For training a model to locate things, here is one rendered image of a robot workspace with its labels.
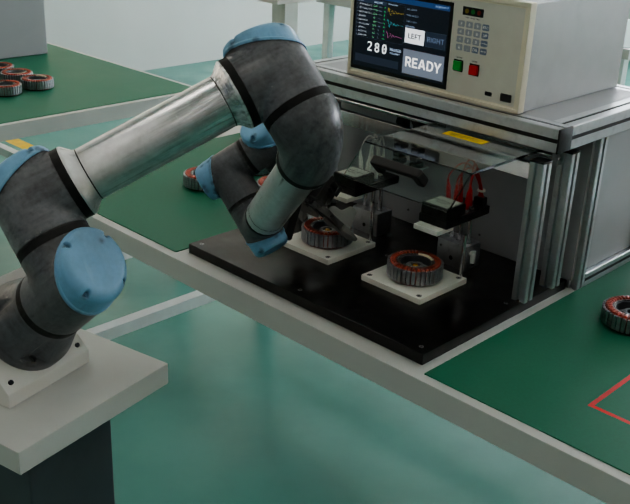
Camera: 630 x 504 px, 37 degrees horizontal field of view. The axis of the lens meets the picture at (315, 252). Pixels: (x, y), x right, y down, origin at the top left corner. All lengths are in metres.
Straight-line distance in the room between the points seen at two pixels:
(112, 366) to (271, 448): 1.16
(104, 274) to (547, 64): 0.94
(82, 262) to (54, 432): 0.26
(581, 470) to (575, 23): 0.88
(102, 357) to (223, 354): 1.54
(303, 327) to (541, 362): 0.43
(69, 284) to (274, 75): 0.43
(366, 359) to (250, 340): 1.61
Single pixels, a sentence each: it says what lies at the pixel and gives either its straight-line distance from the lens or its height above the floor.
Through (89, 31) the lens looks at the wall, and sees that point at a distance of 6.92.
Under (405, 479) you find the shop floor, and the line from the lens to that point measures 2.62.
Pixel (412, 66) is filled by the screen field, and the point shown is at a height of 1.16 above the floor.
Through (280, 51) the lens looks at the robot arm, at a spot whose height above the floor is 1.27.
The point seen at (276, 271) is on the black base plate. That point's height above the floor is 0.77.
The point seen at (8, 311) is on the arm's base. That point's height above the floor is 0.89.
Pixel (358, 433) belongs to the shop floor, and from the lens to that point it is 2.78.
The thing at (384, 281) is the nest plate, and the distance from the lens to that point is 1.84.
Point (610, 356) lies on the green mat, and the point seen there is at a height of 0.75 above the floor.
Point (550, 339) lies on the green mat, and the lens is 1.77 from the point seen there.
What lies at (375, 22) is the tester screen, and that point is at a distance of 2.00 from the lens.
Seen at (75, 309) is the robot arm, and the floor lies 0.93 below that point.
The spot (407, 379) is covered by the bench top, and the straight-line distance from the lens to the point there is 1.61.
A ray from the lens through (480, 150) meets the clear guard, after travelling 1.74.
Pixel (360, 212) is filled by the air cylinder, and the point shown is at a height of 0.81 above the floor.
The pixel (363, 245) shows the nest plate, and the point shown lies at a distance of 2.00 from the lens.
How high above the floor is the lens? 1.55
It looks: 23 degrees down
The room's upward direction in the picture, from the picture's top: 3 degrees clockwise
